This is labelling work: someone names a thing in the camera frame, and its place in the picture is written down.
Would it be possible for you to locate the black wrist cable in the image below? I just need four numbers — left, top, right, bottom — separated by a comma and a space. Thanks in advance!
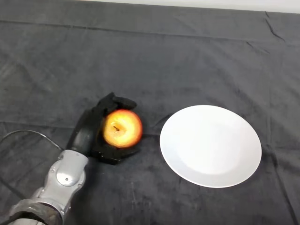
0, 129, 63, 200

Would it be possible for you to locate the red yellow apple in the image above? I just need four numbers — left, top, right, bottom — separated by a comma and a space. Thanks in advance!
103, 109, 143, 149

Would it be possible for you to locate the black cloth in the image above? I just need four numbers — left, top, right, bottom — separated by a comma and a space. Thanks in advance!
0, 0, 300, 225

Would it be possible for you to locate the white round plate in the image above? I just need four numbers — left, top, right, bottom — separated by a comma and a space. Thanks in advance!
159, 105, 263, 188

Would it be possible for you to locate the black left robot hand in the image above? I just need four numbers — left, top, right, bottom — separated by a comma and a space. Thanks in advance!
66, 92, 142, 166

